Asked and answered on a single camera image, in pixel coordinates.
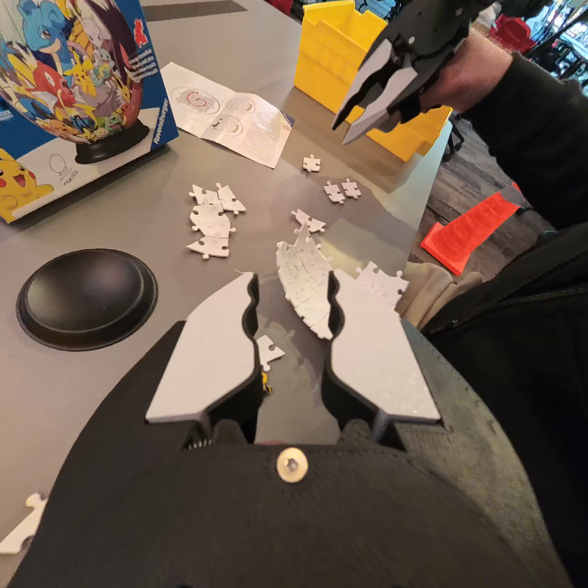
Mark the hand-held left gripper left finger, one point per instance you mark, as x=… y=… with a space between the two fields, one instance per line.
x=202 y=367

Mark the white instruction sheet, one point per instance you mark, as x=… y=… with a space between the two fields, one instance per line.
x=257 y=128

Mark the person's right hand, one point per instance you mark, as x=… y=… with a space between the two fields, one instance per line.
x=468 y=73

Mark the person's black jacket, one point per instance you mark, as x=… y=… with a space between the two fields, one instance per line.
x=528 y=367

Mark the orange cone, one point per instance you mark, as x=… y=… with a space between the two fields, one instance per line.
x=464 y=234

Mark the person's beige pants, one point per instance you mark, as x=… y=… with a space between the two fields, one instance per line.
x=441 y=294

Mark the yellow plastic bin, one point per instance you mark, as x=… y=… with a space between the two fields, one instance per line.
x=330 y=55

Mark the small joined puzzle section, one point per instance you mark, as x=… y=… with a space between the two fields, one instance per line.
x=381 y=287

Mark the black round stand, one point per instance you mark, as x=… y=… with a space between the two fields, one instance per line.
x=87 y=294

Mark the assembled curved puzzle section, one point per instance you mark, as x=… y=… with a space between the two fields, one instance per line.
x=301 y=275

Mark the puzzle pieces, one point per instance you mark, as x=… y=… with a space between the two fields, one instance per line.
x=211 y=225

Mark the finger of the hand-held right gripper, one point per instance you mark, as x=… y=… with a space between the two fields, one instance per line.
x=372 y=73
x=386 y=101

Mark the person's right forearm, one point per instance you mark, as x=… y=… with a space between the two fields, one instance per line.
x=542 y=138

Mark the colourful puzzle ball box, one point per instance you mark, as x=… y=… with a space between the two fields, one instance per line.
x=69 y=69

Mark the colourful printed puzzle piece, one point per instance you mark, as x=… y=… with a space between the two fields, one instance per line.
x=266 y=388

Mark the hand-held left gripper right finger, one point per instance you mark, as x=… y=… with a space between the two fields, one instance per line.
x=376 y=367

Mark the red chair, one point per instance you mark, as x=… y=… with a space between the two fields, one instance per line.
x=510 y=34

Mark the white curved puzzle piece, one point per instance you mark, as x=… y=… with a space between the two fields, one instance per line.
x=267 y=351

